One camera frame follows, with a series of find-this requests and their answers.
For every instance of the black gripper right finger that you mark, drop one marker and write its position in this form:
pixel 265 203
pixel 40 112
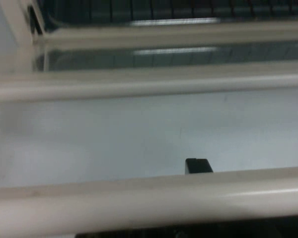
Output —
pixel 213 233

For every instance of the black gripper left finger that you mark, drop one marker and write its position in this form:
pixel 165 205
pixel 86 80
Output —
pixel 197 166

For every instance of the white metal rack frame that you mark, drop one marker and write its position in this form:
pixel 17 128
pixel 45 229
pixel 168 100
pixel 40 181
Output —
pixel 139 205

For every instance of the cream toaster oven body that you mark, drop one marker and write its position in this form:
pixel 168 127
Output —
pixel 21 19

